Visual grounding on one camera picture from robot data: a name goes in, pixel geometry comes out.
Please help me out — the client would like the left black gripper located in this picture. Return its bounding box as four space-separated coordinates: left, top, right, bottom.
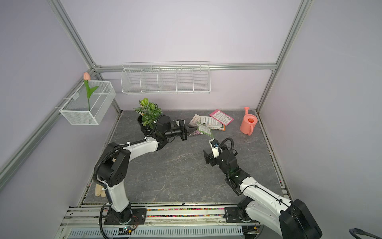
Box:
165 120 198 141

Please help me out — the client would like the green seed packet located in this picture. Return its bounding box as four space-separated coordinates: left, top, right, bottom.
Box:
198 123 214 138

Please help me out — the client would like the pink bordered seed packet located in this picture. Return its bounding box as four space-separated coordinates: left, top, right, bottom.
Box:
210 110 234 126

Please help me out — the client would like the marigold seed packet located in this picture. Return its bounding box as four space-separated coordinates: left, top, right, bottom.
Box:
201 117 223 127

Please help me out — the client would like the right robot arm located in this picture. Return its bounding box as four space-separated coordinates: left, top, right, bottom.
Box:
204 137 323 239

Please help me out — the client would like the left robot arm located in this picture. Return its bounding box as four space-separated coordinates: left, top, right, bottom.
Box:
93 114 198 222

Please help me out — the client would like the purple flowers seed packet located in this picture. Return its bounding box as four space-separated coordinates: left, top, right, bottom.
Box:
188 128 203 136

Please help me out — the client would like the white seed packet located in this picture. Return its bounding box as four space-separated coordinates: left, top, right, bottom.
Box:
189 114 202 127

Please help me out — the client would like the pink watering can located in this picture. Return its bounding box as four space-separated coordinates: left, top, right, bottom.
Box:
240 107 258 136

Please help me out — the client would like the potted green plant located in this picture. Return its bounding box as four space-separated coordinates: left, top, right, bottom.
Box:
134 98 162 135

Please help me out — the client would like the beige work glove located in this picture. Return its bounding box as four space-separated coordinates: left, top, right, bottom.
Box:
95 184 106 198

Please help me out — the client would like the white mesh basket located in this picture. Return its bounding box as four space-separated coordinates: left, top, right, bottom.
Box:
60 80 116 125

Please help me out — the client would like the artificial pink tulip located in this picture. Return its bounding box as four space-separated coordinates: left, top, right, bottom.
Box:
83 72 98 111

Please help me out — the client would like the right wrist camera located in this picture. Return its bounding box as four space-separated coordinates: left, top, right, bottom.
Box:
209 138 220 158

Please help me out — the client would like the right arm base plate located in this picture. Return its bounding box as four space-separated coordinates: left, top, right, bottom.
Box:
223 207 254 223

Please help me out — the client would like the white wire wall shelf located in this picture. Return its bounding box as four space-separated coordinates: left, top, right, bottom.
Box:
121 61 211 94

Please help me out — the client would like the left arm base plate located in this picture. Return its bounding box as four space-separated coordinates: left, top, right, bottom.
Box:
104 208 147 225

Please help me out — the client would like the aluminium front rail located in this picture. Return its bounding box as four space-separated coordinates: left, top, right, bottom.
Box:
56 203 269 239

